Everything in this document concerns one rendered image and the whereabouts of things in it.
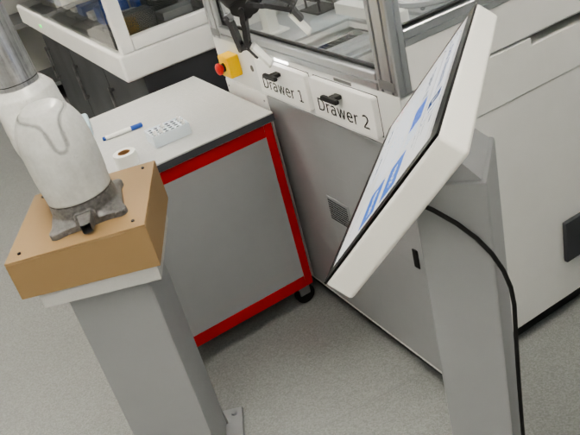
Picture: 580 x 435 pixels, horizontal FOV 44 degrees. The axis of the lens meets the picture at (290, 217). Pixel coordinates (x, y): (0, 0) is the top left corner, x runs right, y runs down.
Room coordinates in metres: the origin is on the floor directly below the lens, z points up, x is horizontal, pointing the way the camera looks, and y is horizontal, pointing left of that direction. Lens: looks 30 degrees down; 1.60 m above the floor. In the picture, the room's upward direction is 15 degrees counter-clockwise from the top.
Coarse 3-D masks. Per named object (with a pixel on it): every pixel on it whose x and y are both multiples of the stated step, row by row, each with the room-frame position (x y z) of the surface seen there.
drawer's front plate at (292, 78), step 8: (256, 64) 2.16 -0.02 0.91; (264, 64) 2.11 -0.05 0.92; (280, 64) 2.05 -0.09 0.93; (264, 72) 2.12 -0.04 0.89; (280, 72) 2.03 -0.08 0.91; (288, 72) 1.98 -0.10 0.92; (296, 72) 1.94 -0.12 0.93; (304, 72) 1.92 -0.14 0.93; (264, 80) 2.14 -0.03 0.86; (280, 80) 2.04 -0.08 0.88; (288, 80) 1.99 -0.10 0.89; (296, 80) 1.95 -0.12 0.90; (304, 80) 1.91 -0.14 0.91; (264, 88) 2.15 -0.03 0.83; (272, 88) 2.10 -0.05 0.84; (280, 88) 2.05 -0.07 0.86; (288, 88) 2.00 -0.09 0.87; (296, 88) 1.96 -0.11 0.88; (304, 88) 1.91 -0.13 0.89; (280, 96) 2.06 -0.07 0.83; (296, 96) 1.97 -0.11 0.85; (304, 96) 1.92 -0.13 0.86; (296, 104) 1.98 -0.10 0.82; (304, 104) 1.94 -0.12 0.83; (312, 104) 1.91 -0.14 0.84
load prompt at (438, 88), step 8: (456, 40) 1.20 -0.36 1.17; (448, 48) 1.23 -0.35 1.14; (448, 56) 1.16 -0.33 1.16; (448, 64) 1.10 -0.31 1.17; (440, 72) 1.13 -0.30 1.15; (440, 80) 1.07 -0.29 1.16; (440, 88) 1.01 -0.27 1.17; (432, 96) 1.04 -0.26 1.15; (432, 104) 0.98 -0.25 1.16; (424, 120) 0.97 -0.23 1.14
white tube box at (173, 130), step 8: (168, 120) 2.20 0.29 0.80; (176, 120) 2.19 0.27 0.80; (152, 128) 2.17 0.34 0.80; (160, 128) 2.16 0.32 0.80; (168, 128) 2.14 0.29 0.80; (176, 128) 2.12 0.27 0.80; (184, 128) 2.12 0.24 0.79; (152, 136) 2.10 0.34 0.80; (160, 136) 2.09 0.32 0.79; (168, 136) 2.10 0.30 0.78; (176, 136) 2.11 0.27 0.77; (152, 144) 2.12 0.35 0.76; (160, 144) 2.09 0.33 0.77
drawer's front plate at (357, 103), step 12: (312, 84) 1.86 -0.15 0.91; (324, 84) 1.81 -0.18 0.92; (336, 84) 1.78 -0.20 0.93; (312, 96) 1.88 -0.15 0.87; (348, 96) 1.71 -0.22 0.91; (360, 96) 1.66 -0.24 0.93; (372, 96) 1.63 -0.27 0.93; (336, 108) 1.78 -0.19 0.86; (348, 108) 1.72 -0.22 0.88; (360, 108) 1.67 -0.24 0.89; (372, 108) 1.62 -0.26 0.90; (336, 120) 1.79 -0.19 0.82; (348, 120) 1.73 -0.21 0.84; (360, 120) 1.68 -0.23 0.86; (372, 120) 1.63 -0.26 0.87; (372, 132) 1.64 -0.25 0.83
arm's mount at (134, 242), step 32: (128, 192) 1.59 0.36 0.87; (160, 192) 1.66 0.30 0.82; (32, 224) 1.57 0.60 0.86; (96, 224) 1.47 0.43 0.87; (128, 224) 1.43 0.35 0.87; (160, 224) 1.54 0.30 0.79; (32, 256) 1.42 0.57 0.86; (64, 256) 1.41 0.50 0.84; (96, 256) 1.41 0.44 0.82; (128, 256) 1.41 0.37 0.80; (160, 256) 1.43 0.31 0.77; (32, 288) 1.42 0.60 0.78; (64, 288) 1.41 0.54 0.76
